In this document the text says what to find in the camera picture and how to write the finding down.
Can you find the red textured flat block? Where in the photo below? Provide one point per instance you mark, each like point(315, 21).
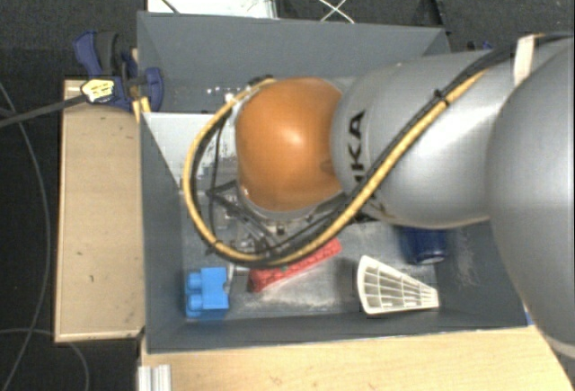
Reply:
point(310, 262)

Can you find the pale wood board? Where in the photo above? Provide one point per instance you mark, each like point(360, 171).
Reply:
point(101, 209)

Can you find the blue toy brick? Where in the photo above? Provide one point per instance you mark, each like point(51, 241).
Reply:
point(207, 294)

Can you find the white ribbed plastic wedge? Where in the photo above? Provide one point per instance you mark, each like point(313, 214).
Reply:
point(391, 288)

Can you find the dark blue cup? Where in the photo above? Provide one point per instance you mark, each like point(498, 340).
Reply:
point(422, 245)

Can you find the grey metal bin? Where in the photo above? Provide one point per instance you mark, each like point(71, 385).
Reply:
point(314, 290)

